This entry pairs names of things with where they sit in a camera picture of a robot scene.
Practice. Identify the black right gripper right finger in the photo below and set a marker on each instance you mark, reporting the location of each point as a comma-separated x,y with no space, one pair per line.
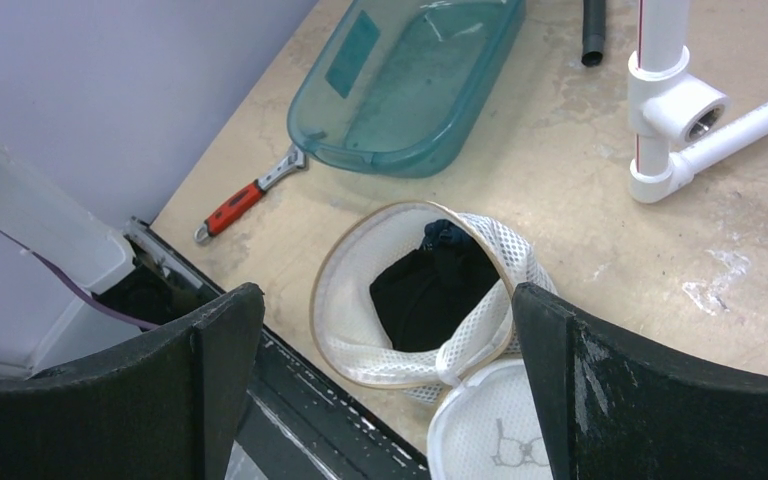
613,404

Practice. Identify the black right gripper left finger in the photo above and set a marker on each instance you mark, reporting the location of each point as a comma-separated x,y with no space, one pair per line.
166,404

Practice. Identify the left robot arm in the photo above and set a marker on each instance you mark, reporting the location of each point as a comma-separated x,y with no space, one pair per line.
62,245

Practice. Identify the black garment in bag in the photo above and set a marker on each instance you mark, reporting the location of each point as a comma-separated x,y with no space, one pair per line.
424,296

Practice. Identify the teal transparent plastic tub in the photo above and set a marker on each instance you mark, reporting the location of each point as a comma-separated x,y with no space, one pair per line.
399,85

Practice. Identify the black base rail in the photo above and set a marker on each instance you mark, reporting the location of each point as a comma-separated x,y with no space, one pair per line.
299,424

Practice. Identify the red handled adjustable wrench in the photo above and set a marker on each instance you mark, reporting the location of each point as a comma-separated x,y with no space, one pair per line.
233,208

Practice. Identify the white PVC pipe frame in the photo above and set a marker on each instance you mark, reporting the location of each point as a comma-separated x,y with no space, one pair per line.
674,114

